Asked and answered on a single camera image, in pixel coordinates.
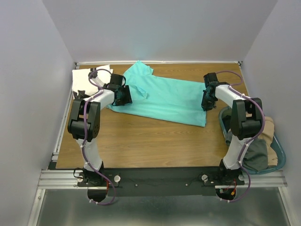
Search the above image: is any teal t shirt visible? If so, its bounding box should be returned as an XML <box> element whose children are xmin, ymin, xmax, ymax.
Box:
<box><xmin>108</xmin><ymin>61</ymin><xmax>206</xmax><ymax>127</ymax></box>

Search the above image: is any beige t shirt in basket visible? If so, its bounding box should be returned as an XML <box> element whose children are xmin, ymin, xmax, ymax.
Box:
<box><xmin>258</xmin><ymin>116</ymin><xmax>278</xmax><ymax>166</ymax></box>

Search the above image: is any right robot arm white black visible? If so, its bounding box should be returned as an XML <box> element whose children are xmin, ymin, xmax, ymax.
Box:
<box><xmin>201</xmin><ymin>73</ymin><xmax>265</xmax><ymax>185</ymax></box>

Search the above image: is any aluminium front rail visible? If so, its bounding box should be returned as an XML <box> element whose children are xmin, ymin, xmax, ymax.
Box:
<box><xmin>38</xmin><ymin>170</ymin><xmax>287</xmax><ymax>189</ymax></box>

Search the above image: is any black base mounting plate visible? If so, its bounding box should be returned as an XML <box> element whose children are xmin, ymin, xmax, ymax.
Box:
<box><xmin>73</xmin><ymin>166</ymin><xmax>245</xmax><ymax>197</ymax></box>

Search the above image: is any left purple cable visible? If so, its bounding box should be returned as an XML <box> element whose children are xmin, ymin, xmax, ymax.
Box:
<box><xmin>79</xmin><ymin>69</ymin><xmax>117</xmax><ymax>206</ymax></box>

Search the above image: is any aluminium left side rail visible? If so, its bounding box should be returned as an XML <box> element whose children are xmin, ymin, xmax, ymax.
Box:
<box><xmin>51</xmin><ymin>89</ymin><xmax>72</xmax><ymax>162</ymax></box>

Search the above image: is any teal plastic laundry basket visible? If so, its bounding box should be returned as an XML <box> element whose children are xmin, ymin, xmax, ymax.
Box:
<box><xmin>218</xmin><ymin>105</ymin><xmax>286</xmax><ymax>175</ymax></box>

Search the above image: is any folded white printed t shirt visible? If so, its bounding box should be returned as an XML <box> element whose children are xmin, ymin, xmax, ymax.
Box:
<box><xmin>72</xmin><ymin>65</ymin><xmax>113</xmax><ymax>98</ymax></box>

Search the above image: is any aluminium back rail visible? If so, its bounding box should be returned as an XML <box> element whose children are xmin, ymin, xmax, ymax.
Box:
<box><xmin>75</xmin><ymin>60</ymin><xmax>243</xmax><ymax>66</ymax></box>

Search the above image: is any aluminium rail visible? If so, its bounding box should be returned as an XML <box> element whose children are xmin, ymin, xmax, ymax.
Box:
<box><xmin>51</xmin><ymin>89</ymin><xmax>72</xmax><ymax>162</ymax></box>
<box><xmin>38</xmin><ymin>170</ymin><xmax>287</xmax><ymax>189</ymax></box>
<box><xmin>75</xmin><ymin>60</ymin><xmax>243</xmax><ymax>66</ymax></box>

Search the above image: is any grey t shirt in basket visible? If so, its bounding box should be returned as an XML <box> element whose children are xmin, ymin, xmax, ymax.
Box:
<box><xmin>223</xmin><ymin>131</ymin><xmax>268</xmax><ymax>172</ymax></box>

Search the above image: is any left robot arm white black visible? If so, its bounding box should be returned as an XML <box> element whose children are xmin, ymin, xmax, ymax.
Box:
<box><xmin>67</xmin><ymin>71</ymin><xmax>132</xmax><ymax>186</ymax></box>

